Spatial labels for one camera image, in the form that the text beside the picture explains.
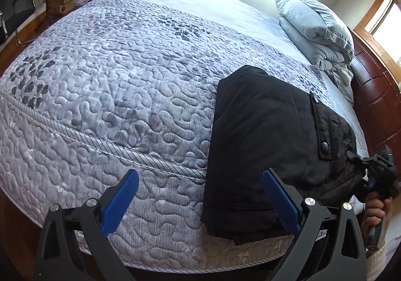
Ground wooden framed side window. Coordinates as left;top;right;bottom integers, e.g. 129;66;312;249
354;0;400;86

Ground black mesh cantilever chair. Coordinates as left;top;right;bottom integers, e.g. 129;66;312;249
1;0;36;44

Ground black padded pants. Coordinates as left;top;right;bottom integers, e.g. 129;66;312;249
201;65;365;245

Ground cardboard boxes stack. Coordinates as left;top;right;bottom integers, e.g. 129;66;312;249
50;0;74;15

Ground folded grey duvet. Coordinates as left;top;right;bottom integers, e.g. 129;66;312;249
275;0;355;104

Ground quilted grey mattress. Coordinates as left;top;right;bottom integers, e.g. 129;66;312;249
1;0;368;273

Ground dark wooden headboard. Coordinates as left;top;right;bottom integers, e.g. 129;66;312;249
348;28;401;181

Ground right hand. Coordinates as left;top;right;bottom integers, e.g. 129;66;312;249
361;192;393;242

